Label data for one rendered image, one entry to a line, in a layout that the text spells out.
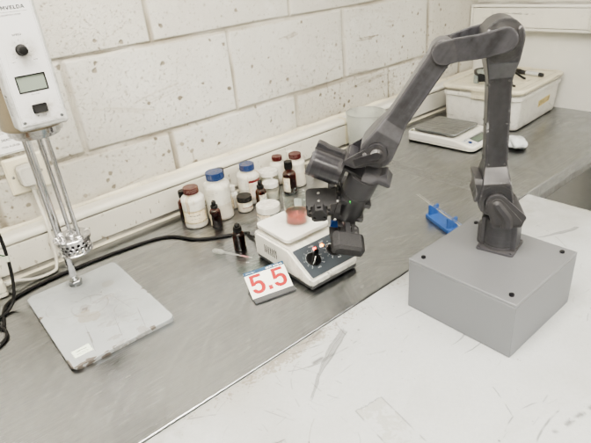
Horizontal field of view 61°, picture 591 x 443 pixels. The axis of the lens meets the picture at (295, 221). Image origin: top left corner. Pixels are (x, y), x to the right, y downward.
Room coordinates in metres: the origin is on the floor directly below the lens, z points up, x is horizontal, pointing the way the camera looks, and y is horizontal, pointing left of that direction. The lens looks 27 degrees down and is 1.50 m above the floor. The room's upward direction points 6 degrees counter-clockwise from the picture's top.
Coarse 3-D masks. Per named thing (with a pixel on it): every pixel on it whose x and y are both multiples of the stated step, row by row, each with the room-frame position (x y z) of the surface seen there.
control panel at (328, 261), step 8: (320, 240) 0.94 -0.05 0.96; (328, 240) 0.94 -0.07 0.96; (304, 248) 0.91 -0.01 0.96; (312, 248) 0.92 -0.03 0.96; (320, 248) 0.92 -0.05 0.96; (296, 256) 0.89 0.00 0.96; (304, 256) 0.89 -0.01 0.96; (320, 256) 0.90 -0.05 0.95; (328, 256) 0.91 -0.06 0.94; (336, 256) 0.91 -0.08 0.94; (344, 256) 0.91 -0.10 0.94; (352, 256) 0.92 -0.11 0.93; (304, 264) 0.88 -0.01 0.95; (320, 264) 0.88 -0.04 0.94; (328, 264) 0.89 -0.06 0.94; (336, 264) 0.89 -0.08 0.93; (312, 272) 0.86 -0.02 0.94; (320, 272) 0.86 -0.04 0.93
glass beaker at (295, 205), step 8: (288, 192) 1.01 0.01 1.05; (296, 192) 1.01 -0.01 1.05; (304, 192) 1.00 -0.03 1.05; (288, 200) 0.97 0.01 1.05; (296, 200) 0.96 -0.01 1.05; (304, 200) 0.98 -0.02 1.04; (288, 208) 0.97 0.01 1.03; (296, 208) 0.96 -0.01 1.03; (304, 208) 0.97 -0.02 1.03; (288, 216) 0.97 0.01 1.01; (296, 216) 0.96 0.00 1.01; (304, 216) 0.97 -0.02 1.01; (288, 224) 0.97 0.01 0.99; (296, 224) 0.96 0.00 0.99
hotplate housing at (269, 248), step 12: (324, 228) 0.98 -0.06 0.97; (264, 240) 0.97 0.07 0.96; (276, 240) 0.95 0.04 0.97; (300, 240) 0.94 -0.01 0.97; (312, 240) 0.94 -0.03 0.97; (264, 252) 0.98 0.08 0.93; (276, 252) 0.93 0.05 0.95; (288, 252) 0.90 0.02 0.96; (288, 264) 0.90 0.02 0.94; (300, 264) 0.88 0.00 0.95; (348, 264) 0.90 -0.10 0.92; (300, 276) 0.87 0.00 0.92; (324, 276) 0.86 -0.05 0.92; (336, 276) 0.88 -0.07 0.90; (312, 288) 0.85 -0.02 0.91
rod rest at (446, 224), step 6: (438, 204) 1.11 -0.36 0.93; (432, 210) 1.11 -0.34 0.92; (426, 216) 1.11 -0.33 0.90; (432, 216) 1.10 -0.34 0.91; (438, 216) 1.09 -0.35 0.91; (444, 216) 1.09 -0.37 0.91; (456, 216) 1.04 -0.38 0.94; (438, 222) 1.06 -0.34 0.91; (444, 222) 1.06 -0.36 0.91; (450, 222) 1.03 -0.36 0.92; (444, 228) 1.03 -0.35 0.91; (450, 228) 1.03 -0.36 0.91
